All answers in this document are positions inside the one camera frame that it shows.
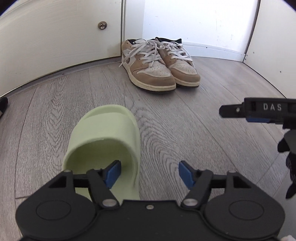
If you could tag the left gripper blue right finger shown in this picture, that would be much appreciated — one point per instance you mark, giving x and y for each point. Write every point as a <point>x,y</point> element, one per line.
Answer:
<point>190,176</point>

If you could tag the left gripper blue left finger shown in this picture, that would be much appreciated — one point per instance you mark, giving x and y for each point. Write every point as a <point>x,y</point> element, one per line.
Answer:
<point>108,175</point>

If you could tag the light green foam slide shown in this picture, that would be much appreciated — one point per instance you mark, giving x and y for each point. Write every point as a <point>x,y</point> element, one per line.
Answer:
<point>103,135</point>

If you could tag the tan white sneaker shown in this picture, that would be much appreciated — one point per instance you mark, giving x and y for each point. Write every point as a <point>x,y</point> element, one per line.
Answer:
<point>143,63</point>
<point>179,62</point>

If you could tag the black gloved right hand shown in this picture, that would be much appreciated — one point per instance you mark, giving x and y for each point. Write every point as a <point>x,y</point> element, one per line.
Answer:
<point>287,144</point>

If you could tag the black suede sneaker upright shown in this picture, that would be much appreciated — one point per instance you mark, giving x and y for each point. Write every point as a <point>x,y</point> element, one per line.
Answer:
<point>3,105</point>

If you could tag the white door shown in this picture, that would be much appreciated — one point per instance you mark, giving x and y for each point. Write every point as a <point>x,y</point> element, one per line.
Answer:
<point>42,37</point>

